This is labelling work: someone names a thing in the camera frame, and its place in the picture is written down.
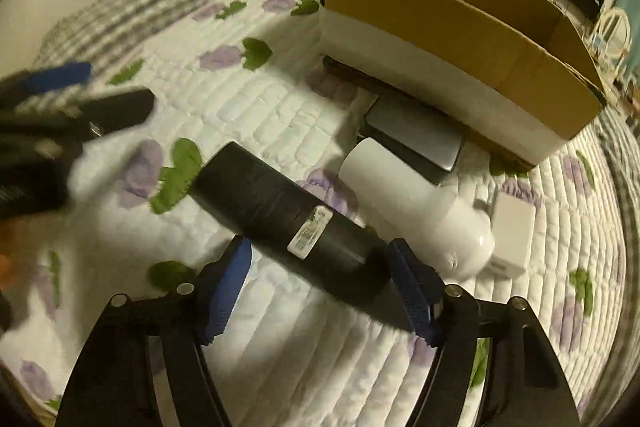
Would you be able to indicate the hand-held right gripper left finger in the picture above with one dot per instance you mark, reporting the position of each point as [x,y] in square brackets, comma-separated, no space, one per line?
[231,279]

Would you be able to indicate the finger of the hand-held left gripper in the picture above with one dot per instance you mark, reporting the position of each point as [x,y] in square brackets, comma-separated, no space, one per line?
[55,76]
[117,109]

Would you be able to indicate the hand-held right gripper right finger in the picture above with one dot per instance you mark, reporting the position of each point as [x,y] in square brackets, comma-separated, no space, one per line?
[409,279]

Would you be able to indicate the white cylindrical bottle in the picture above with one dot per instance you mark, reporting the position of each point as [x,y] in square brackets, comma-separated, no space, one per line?
[415,212]

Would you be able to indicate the black cylindrical bottle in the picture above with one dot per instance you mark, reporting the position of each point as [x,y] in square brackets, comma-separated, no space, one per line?
[295,217]

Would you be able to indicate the cardboard box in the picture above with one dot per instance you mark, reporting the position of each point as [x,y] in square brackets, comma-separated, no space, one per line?
[460,52]

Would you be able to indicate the white power adapter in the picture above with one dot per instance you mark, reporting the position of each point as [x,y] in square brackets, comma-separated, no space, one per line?
[512,234]

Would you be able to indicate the grey flat case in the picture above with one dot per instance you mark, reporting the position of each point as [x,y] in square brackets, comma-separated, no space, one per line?
[415,139]

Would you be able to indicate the floral quilted blanket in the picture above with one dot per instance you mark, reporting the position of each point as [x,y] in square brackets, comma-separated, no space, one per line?
[280,147]

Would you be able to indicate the white chair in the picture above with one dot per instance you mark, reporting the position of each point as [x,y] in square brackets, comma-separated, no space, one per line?
[611,34]

